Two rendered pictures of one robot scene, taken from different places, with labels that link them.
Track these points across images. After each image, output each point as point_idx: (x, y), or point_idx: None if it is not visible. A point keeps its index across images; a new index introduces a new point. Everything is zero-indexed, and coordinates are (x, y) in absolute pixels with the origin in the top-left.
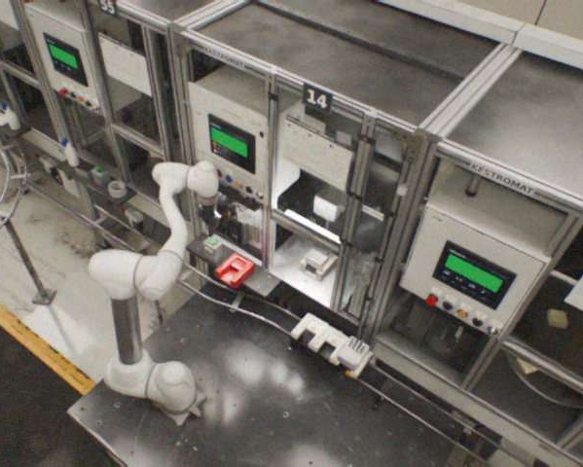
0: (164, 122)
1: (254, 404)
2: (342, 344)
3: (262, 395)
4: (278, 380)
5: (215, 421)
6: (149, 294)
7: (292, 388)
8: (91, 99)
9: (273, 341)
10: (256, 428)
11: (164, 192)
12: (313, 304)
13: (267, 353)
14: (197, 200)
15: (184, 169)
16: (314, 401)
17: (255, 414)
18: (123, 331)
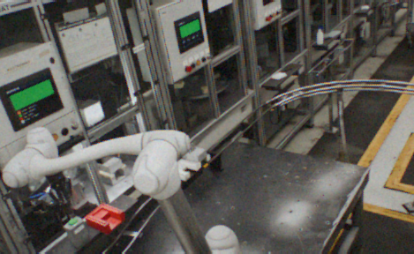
0: None
1: (225, 225)
2: (185, 162)
3: (217, 222)
4: (204, 215)
5: (244, 245)
6: (188, 142)
7: (211, 207)
8: None
9: (167, 223)
10: (245, 220)
11: (54, 159)
12: (128, 214)
13: None
14: (17, 226)
15: (28, 149)
16: (220, 195)
17: (235, 223)
18: (196, 221)
